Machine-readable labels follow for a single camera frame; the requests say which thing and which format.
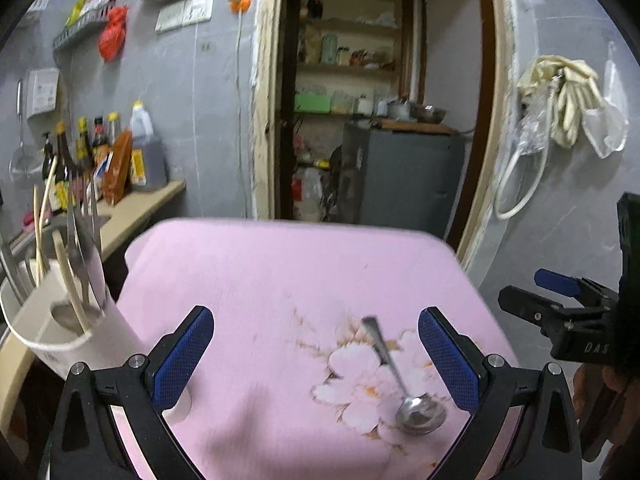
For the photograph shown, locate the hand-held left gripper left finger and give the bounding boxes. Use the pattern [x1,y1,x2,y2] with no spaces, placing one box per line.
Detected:
[50,305,216,480]

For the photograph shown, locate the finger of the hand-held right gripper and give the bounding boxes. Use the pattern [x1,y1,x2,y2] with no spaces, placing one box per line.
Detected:
[534,268,621,312]
[497,285,596,342]

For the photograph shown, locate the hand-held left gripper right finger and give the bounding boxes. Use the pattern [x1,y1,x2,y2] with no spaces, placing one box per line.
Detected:
[417,305,583,480]

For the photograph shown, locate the large metal spoon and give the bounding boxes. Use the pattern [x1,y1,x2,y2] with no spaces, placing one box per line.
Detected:
[361,316,448,434]

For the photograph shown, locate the white plastic utensil holder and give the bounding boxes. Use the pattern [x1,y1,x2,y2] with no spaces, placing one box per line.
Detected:
[0,255,193,421]

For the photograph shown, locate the metal fork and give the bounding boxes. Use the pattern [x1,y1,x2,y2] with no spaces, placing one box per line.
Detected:
[80,192,108,306]

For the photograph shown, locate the person's right hand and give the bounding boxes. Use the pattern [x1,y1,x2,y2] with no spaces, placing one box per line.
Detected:
[572,360,640,480]

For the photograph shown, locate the pink floral tablecloth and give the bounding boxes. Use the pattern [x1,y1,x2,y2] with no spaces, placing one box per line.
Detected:
[117,217,521,480]

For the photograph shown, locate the crumpled clear plastic bag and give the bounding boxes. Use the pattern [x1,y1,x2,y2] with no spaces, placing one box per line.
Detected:
[515,102,551,156]

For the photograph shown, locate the clear hanging bag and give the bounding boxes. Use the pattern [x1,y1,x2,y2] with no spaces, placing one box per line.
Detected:
[582,42,630,159]

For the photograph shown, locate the grey cabinet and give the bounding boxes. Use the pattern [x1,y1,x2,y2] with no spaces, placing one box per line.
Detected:
[340,121,468,233]

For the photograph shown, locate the cream rubber gloves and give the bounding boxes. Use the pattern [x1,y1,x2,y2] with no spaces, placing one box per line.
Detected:
[516,56,600,149]

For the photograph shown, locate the orange spice packet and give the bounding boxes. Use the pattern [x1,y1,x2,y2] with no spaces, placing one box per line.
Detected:
[102,130,133,206]

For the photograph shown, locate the large dark oil jug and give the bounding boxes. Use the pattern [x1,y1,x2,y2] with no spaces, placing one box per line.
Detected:
[129,101,168,192]

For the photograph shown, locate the white blue packet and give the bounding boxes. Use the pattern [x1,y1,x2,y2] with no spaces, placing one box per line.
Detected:
[92,152,113,197]

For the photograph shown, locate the wooden cutting board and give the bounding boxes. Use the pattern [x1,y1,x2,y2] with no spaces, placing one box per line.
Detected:
[372,117,458,136]

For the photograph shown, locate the white bag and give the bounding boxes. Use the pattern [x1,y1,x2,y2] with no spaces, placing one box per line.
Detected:
[292,167,324,221]

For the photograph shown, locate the steel bowl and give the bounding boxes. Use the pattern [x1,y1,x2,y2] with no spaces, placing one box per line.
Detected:
[410,105,447,125]

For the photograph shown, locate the dark sauce bottle yellow label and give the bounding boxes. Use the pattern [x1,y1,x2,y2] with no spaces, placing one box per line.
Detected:
[55,121,84,211]

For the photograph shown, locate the dark pump bottle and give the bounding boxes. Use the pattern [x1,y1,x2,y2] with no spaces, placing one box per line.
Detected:
[42,132,68,213]

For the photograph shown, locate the tall yellow cap sauce bottle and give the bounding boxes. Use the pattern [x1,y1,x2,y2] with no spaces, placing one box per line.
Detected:
[75,117,96,181]

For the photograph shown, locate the red label sauce bottle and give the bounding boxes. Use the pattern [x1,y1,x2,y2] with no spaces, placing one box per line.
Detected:
[91,116,111,162]

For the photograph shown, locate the metal strainer ladle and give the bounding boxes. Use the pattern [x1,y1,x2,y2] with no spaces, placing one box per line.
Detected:
[9,79,43,177]

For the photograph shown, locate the green box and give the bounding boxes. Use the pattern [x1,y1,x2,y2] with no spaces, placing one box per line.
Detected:
[295,92,332,115]

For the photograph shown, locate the wooden pantry shelf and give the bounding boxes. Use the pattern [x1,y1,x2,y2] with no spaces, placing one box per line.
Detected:
[295,0,416,117]

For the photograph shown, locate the red plastic bag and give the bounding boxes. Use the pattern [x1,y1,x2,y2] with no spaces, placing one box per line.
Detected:
[98,5,128,62]

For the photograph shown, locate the yellow green seasoning packet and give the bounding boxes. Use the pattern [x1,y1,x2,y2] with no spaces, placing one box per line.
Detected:
[65,0,91,28]

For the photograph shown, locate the white hose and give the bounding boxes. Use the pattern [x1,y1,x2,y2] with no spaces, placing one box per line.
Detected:
[494,147,549,221]

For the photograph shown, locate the thin white cord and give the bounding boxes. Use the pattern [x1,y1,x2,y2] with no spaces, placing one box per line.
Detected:
[234,10,252,213]

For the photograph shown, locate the wooden door frame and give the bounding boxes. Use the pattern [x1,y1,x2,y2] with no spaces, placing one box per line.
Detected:
[250,0,521,271]

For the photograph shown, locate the white wall box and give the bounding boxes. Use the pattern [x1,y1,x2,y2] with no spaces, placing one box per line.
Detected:
[25,67,61,120]

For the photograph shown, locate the grey wall shelf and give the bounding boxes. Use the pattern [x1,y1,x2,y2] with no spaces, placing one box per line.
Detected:
[52,2,123,53]

